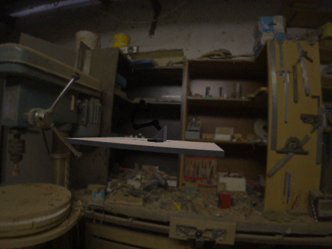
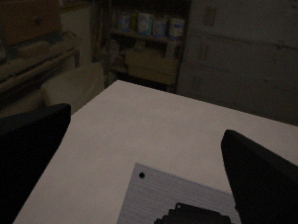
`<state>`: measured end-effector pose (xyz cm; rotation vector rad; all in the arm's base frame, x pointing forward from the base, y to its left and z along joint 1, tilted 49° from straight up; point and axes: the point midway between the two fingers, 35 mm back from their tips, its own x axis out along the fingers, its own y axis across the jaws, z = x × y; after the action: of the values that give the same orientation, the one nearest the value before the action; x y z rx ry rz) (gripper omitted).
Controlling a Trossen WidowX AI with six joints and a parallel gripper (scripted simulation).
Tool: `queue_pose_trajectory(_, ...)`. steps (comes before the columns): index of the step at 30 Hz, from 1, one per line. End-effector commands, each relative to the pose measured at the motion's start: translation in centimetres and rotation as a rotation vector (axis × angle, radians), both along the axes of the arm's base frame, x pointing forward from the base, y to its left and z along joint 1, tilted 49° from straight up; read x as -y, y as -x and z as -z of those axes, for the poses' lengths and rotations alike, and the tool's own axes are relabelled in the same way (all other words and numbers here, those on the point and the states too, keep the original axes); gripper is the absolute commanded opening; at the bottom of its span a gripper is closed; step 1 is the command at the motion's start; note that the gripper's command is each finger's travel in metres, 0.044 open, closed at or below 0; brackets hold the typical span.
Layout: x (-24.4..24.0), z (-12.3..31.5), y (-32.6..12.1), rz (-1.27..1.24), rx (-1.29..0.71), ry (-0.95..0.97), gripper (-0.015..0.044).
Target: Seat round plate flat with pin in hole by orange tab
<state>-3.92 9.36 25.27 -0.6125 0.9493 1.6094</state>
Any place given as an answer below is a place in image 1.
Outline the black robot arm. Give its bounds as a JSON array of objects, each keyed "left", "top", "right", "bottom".
[{"left": 130, "top": 100, "right": 162, "bottom": 131}]

